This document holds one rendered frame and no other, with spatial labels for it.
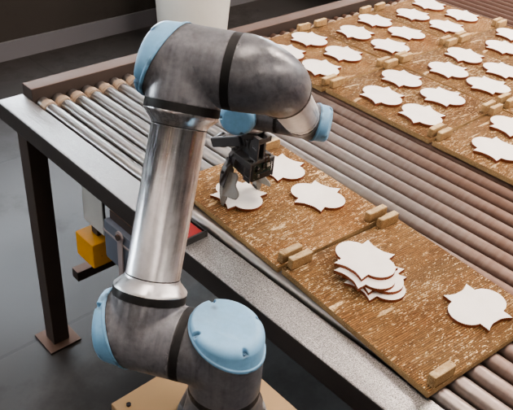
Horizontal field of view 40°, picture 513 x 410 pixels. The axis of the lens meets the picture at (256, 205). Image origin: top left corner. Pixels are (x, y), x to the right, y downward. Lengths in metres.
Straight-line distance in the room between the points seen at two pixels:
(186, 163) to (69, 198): 2.40
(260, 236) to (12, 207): 1.97
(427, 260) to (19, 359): 1.57
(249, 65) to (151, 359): 0.45
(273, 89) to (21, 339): 1.89
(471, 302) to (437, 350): 0.16
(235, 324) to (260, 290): 0.42
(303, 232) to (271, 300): 0.23
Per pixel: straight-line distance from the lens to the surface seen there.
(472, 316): 1.49
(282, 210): 1.69
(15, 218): 3.34
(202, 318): 1.08
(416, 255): 1.62
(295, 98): 1.07
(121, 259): 1.82
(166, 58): 1.04
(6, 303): 2.90
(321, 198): 1.74
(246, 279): 1.51
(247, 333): 1.07
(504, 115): 2.33
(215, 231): 1.64
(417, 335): 1.42
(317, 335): 1.41
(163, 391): 1.29
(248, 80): 1.02
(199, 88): 1.04
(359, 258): 1.52
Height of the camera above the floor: 1.89
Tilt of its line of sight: 34 degrees down
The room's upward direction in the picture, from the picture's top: 4 degrees clockwise
